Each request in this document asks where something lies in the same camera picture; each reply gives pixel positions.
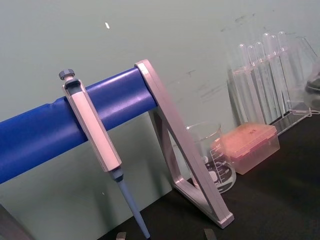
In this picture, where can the clear glass beaker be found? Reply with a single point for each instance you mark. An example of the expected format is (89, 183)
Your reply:
(220, 175)

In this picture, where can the blue stand crossbar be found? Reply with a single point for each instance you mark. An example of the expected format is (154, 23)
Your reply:
(37, 140)

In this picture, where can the black table cloth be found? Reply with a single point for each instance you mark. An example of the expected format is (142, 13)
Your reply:
(275, 212)

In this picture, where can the clear test tube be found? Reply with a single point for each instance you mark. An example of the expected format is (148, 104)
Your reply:
(260, 52)
(282, 42)
(252, 56)
(243, 57)
(274, 46)
(267, 45)

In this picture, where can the pink translucent tip box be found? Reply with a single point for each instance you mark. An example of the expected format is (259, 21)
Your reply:
(250, 147)

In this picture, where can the clear glass conical flask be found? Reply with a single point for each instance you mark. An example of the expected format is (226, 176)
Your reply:
(310, 62)

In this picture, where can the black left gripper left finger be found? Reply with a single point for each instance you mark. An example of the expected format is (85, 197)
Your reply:
(121, 236)

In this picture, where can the clear acrylic tube rack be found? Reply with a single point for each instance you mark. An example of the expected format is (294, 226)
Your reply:
(295, 117)

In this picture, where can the white grey pipette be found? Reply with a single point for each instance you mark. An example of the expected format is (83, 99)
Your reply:
(90, 125)

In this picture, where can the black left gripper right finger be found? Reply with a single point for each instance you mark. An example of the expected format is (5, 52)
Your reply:
(209, 235)

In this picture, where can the silver triangular stand frame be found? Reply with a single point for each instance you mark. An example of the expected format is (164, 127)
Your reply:
(185, 140)

